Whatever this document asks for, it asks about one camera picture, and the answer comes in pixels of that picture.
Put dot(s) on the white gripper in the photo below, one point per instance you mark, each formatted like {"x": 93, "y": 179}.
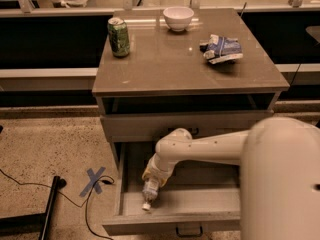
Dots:
{"x": 154, "y": 169}

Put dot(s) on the clear blue plastic bottle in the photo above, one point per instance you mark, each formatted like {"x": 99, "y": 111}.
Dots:
{"x": 150, "y": 192}

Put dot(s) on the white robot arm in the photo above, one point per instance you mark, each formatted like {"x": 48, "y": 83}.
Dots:
{"x": 279, "y": 161}

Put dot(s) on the open grey middle drawer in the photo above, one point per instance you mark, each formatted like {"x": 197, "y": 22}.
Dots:
{"x": 199, "y": 197}

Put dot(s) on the closed grey upper drawer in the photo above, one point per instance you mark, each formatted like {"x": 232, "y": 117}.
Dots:
{"x": 151, "y": 127}

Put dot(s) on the grey drawer cabinet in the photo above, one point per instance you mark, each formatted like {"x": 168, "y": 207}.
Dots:
{"x": 165, "y": 71}

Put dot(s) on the blue tape cross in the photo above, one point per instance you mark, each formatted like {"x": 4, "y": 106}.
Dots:
{"x": 92, "y": 183}

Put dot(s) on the black stand leg left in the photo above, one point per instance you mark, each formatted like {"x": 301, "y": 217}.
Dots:
{"x": 39, "y": 222}

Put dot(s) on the blue white chip bag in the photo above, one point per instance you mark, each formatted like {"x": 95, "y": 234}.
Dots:
{"x": 218, "y": 49}

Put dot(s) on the green soda can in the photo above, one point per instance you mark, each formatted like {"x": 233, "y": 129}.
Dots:
{"x": 118, "y": 37}

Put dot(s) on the white bowl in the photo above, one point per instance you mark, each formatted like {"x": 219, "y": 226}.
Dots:
{"x": 178, "y": 18}

